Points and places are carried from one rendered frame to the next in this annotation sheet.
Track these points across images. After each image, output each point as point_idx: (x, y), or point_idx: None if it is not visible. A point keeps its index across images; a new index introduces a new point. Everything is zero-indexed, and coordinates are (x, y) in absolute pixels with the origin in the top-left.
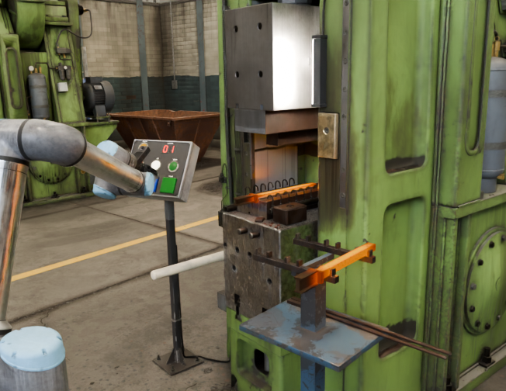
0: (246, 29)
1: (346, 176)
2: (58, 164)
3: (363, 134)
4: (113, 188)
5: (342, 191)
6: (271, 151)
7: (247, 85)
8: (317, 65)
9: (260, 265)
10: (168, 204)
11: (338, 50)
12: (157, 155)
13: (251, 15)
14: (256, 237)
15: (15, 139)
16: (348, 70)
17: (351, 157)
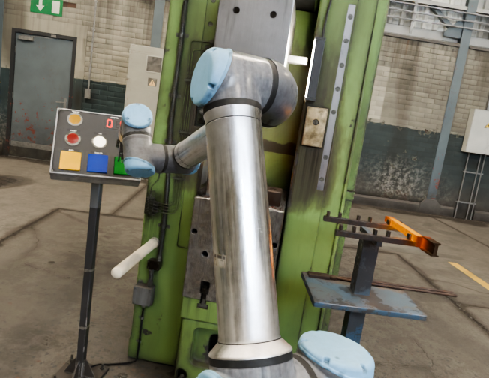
0: (253, 13)
1: (328, 163)
2: (274, 122)
3: (351, 128)
4: (159, 163)
5: (322, 175)
6: None
7: None
8: (317, 64)
9: None
10: (99, 189)
11: (336, 54)
12: (98, 130)
13: (263, 1)
14: None
15: (271, 81)
16: (344, 73)
17: (335, 146)
